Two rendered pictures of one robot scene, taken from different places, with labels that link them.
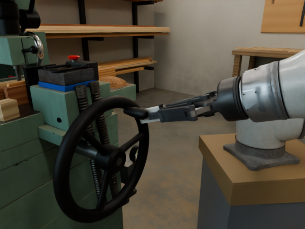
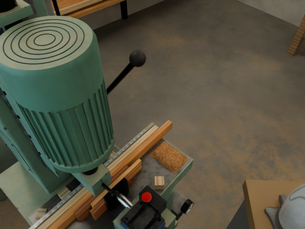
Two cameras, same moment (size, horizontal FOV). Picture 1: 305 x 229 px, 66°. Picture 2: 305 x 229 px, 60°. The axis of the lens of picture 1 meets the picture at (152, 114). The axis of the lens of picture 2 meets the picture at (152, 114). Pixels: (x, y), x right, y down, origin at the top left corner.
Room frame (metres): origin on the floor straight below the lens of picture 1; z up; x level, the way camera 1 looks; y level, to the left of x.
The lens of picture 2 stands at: (0.29, 0.14, 1.76)
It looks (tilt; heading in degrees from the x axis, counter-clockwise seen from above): 49 degrees down; 8
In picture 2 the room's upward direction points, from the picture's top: straight up
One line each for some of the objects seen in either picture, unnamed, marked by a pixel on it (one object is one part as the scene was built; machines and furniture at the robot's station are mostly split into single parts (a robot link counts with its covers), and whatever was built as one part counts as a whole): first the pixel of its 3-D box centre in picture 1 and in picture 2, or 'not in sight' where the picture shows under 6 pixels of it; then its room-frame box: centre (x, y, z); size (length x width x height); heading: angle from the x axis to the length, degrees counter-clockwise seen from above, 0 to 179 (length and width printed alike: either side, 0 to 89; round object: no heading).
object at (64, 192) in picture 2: not in sight; (65, 195); (0.67, 0.52, 0.82); 0.04 x 0.04 x 0.04; 58
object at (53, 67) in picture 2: not in sight; (66, 102); (0.66, 0.38, 1.35); 0.18 x 0.18 x 0.31
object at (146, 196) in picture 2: (73, 57); (146, 196); (0.62, 0.20, 1.02); 0.03 x 0.03 x 0.01
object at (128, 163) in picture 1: (123, 166); (173, 202); (0.80, 0.12, 0.58); 0.12 x 0.08 x 0.08; 56
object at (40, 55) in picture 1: (31, 50); not in sight; (0.84, 0.42, 1.02); 0.12 x 0.03 x 0.12; 56
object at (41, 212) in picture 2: not in sight; (42, 215); (0.59, 0.58, 0.82); 0.04 x 0.03 x 0.03; 5
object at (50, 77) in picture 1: (72, 72); (146, 214); (0.58, 0.20, 0.99); 0.13 x 0.11 x 0.06; 146
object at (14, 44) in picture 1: (11, 52); (88, 171); (0.67, 0.39, 1.03); 0.14 x 0.07 x 0.09; 56
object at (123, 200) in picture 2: (49, 83); (123, 200); (0.63, 0.28, 0.95); 0.09 x 0.07 x 0.09; 146
